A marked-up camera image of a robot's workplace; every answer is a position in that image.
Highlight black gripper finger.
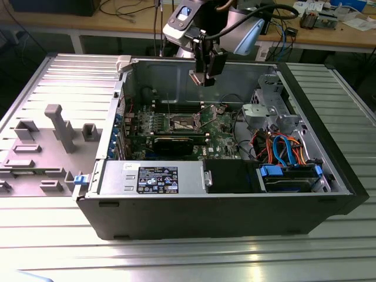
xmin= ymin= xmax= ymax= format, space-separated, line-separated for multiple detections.
xmin=193 ymin=38 xmax=212 ymax=80
xmin=203 ymin=48 xmax=229 ymax=88

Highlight CPU with silver top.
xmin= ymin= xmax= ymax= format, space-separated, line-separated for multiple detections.
xmin=189 ymin=69 xmax=206 ymax=86

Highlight metal socket cover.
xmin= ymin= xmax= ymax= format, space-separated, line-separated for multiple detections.
xmin=196 ymin=104 xmax=220 ymax=129

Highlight metal locking lever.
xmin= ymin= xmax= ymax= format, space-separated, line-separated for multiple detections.
xmin=195 ymin=103 xmax=214 ymax=116
xmin=165 ymin=93 xmax=173 ymax=120

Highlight black RAM slot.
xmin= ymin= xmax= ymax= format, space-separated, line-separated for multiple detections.
xmin=153 ymin=101 xmax=204 ymax=109
xmin=152 ymin=128 xmax=210 ymax=135
xmin=154 ymin=107 xmax=204 ymax=115
xmin=152 ymin=133 xmax=209 ymax=140

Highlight CPU socket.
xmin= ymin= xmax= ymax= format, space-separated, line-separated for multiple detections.
xmin=164 ymin=112 xmax=204 ymax=132

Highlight white label sheet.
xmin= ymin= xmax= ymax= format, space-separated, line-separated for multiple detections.
xmin=254 ymin=43 xmax=271 ymax=62

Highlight black upright box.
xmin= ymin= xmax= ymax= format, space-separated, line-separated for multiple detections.
xmin=263 ymin=11 xmax=276 ymax=36

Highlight grey metal drive cage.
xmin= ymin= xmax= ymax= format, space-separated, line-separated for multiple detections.
xmin=242 ymin=73 xmax=308 ymax=139

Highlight green motherboard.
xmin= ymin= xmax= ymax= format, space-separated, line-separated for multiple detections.
xmin=123 ymin=102 xmax=244 ymax=161

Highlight white printed papers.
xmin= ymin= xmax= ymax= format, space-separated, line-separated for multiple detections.
xmin=290 ymin=1 xmax=312 ymax=17

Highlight wooden desk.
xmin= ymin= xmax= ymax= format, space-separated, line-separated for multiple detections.
xmin=0 ymin=0 xmax=376 ymax=55

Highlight black graphics card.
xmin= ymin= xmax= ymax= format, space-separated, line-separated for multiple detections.
xmin=152 ymin=136 xmax=195 ymax=157

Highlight copper finned heatsink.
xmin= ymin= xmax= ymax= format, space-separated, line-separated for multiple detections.
xmin=299 ymin=8 xmax=318 ymax=30

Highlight grey electronic device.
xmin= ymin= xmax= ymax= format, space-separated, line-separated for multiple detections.
xmin=316 ymin=10 xmax=338 ymax=30

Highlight black plastic shroud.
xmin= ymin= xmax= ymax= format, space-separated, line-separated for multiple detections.
xmin=204 ymin=160 xmax=261 ymax=194

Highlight hard disk in blue carrier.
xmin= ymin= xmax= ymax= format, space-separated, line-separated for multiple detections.
xmin=257 ymin=164 xmax=324 ymax=194

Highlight white paper sheets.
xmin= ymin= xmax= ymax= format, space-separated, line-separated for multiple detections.
xmin=342 ymin=16 xmax=376 ymax=32

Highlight grey power supply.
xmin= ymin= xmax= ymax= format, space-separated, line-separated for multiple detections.
xmin=98 ymin=160 xmax=206 ymax=196

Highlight black open PC case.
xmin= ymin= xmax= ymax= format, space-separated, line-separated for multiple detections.
xmin=72 ymin=54 xmax=370 ymax=241

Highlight large black box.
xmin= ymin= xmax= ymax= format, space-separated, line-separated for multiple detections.
xmin=8 ymin=0 xmax=98 ymax=18

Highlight grey parts rack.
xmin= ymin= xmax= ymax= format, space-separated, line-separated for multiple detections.
xmin=0 ymin=104 xmax=103 ymax=197

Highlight green RAM stick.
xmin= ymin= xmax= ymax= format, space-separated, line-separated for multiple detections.
xmin=11 ymin=169 xmax=48 ymax=177

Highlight copper coloured hose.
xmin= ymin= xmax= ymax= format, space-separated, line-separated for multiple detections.
xmin=216 ymin=0 xmax=236 ymax=12

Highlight black camera cable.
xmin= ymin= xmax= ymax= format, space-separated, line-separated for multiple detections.
xmin=202 ymin=5 xmax=300 ymax=41

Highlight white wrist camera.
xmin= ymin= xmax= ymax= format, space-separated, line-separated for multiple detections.
xmin=162 ymin=2 xmax=201 ymax=48

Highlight black wire loop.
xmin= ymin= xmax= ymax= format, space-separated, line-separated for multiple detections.
xmin=231 ymin=108 xmax=257 ymax=162

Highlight blue desk cable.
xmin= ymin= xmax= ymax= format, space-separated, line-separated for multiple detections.
xmin=276 ymin=17 xmax=290 ymax=53

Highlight red wire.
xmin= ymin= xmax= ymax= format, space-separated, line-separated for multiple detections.
xmin=249 ymin=129 xmax=266 ymax=162

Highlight blue wire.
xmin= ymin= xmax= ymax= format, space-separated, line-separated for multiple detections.
xmin=281 ymin=133 xmax=298 ymax=168
xmin=272 ymin=134 xmax=288 ymax=166

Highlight orange wire bundle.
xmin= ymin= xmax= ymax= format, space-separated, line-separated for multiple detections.
xmin=264 ymin=133 xmax=308 ymax=166

